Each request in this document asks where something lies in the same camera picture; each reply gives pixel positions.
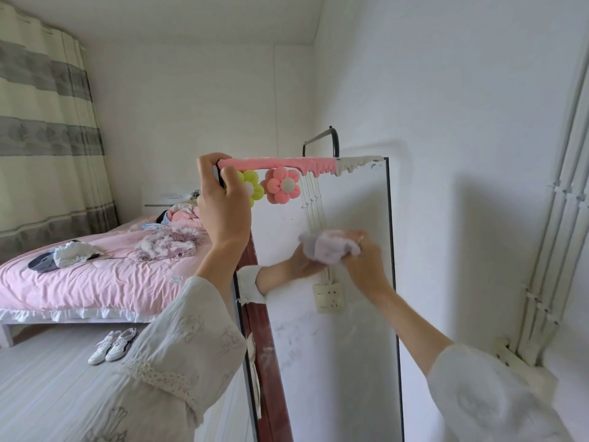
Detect person's left hand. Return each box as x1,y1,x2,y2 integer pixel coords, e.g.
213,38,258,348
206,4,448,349
195,152,253,254

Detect person's right hand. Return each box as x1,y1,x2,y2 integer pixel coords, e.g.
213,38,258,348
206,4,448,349
342,230,396,300

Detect white wiping cloth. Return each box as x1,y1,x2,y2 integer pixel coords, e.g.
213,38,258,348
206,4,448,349
298,228,363,266

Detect black-framed mirror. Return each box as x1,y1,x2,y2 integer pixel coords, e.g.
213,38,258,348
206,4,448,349
215,156,406,442

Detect person's left forearm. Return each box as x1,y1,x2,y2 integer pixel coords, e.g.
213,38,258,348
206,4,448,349
69,246,252,442

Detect person's right forearm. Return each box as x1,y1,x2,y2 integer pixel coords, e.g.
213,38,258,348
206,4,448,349
368,287,576,442

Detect green plush flower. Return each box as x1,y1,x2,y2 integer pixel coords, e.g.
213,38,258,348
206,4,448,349
237,169,266,207

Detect pink padded jacket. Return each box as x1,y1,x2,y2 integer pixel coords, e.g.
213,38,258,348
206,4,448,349
165,202,203,224

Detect pink plush flower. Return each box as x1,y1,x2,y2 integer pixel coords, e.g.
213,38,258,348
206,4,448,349
260,166,302,206

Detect purple white fuzzy garment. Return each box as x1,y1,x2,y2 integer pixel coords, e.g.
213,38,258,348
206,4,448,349
136,225,203,262

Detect pink drip foam trim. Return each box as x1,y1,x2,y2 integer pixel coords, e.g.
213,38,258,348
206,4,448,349
217,156,337,179

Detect white drip foam trim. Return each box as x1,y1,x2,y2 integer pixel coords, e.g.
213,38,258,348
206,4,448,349
334,155,385,177

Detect white crumpled garment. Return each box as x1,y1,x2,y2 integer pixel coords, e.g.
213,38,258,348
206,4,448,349
53,240,100,268

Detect grey cream striped curtain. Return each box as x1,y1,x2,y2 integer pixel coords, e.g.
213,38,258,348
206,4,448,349
0,4,120,265

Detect beige wall socket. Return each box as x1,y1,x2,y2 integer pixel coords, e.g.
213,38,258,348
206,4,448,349
493,336,560,403

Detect white wall cable conduits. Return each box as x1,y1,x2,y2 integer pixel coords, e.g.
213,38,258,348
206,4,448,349
515,64,589,360

